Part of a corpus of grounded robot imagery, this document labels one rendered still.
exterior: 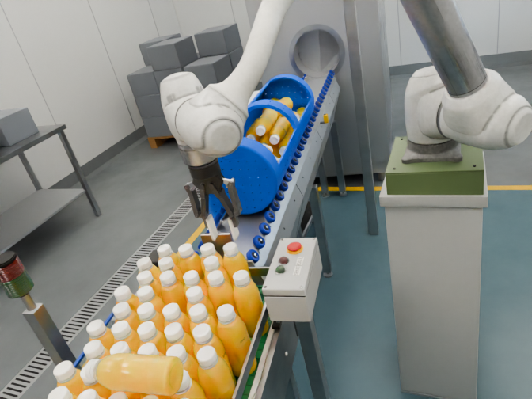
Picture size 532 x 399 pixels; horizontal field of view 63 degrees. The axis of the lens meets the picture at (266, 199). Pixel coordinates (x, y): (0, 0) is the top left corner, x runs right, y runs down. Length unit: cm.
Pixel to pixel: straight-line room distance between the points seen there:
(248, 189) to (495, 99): 81
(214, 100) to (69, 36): 481
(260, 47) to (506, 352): 183
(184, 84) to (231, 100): 16
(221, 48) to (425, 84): 401
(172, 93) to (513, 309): 203
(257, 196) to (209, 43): 387
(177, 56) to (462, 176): 402
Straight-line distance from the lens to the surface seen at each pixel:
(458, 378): 203
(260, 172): 149
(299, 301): 101
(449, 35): 114
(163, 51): 512
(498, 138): 127
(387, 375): 221
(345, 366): 225
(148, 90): 541
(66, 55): 553
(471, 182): 144
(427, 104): 139
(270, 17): 101
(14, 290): 123
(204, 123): 82
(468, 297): 171
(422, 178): 143
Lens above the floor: 174
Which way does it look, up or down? 28 degrees down
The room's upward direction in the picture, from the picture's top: 14 degrees counter-clockwise
